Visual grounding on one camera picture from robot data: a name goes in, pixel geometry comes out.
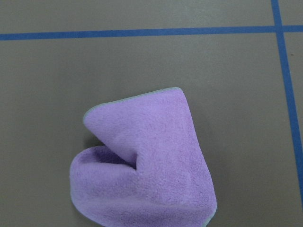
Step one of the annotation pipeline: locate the purple microfiber cloth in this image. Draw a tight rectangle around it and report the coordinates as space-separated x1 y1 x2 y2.
70 87 217 227

